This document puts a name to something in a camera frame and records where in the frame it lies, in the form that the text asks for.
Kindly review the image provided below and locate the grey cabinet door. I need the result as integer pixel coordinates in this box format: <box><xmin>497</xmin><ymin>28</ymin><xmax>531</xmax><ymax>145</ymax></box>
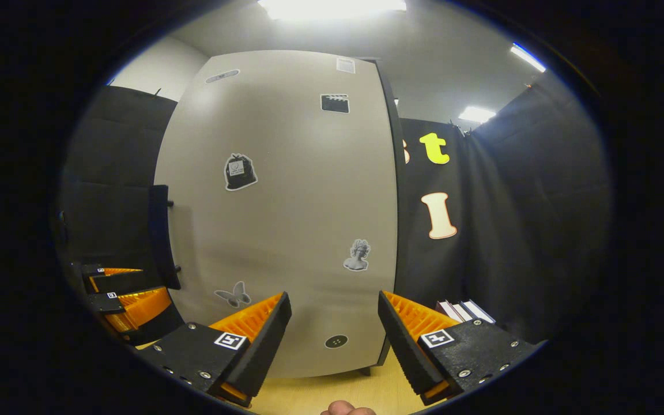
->
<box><xmin>153</xmin><ymin>50</ymin><xmax>399</xmax><ymax>379</ymax></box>

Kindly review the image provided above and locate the black cabinet door handle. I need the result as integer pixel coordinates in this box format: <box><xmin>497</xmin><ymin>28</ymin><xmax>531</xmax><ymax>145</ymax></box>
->
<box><xmin>148</xmin><ymin>184</ymin><xmax>182</xmax><ymax>291</ymax></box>

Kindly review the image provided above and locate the black backdrop cloth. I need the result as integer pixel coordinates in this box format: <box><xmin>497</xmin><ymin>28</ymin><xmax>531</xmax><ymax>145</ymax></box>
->
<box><xmin>58</xmin><ymin>69</ymin><xmax>615</xmax><ymax>346</ymax></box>

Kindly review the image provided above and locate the book with blue spine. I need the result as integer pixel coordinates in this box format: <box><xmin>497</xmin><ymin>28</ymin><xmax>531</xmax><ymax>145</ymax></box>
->
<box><xmin>460</xmin><ymin>299</ymin><xmax>497</xmax><ymax>325</ymax></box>

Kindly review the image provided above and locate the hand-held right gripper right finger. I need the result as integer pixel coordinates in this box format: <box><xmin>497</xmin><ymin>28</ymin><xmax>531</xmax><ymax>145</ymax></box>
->
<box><xmin>378</xmin><ymin>290</ymin><xmax>546</xmax><ymax>407</ymax></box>

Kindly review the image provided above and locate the large ceiling light panel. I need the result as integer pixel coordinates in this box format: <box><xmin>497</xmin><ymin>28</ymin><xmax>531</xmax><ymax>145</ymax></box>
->
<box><xmin>257</xmin><ymin>0</ymin><xmax>408</xmax><ymax>21</ymax></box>

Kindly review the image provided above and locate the long ceiling light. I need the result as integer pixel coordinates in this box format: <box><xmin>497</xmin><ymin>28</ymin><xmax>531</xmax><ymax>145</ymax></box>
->
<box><xmin>510</xmin><ymin>43</ymin><xmax>548</xmax><ymax>73</ymax></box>

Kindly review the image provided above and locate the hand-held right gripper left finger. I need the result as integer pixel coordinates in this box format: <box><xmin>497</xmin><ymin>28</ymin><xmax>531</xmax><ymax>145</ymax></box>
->
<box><xmin>136</xmin><ymin>291</ymin><xmax>293</xmax><ymax>408</ymax></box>

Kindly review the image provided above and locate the book with grey spine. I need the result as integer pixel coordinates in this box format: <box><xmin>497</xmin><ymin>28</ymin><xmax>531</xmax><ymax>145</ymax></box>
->
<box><xmin>446</xmin><ymin>300</ymin><xmax>478</xmax><ymax>323</ymax></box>

